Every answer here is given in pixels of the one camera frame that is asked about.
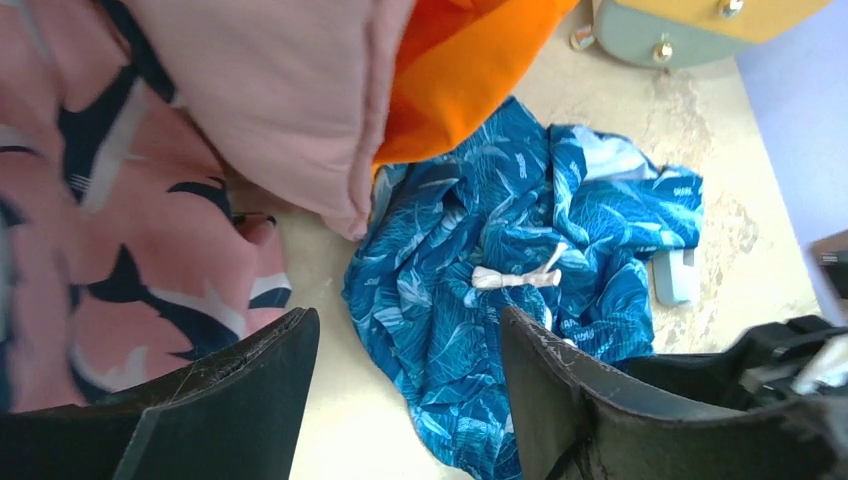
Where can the blue leaf-print shorts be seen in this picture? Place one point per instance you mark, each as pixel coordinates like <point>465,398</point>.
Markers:
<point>556,220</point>

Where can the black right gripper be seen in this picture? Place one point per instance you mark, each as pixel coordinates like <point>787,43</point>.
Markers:
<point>756,371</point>

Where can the orange shorts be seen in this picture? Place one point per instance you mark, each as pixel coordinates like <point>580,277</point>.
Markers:
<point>456,63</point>

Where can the pink navy patterned shorts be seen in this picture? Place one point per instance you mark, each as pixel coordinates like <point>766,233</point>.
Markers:
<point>121,257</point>

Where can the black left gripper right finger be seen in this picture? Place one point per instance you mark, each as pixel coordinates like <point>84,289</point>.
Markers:
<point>576,417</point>

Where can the dusty pink shorts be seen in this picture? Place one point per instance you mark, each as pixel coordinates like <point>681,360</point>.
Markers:
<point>294,95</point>

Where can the round pastel drawer box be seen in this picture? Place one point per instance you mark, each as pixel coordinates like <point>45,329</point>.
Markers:
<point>668,34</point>

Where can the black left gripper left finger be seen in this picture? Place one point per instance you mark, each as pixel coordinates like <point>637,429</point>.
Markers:
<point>235,414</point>

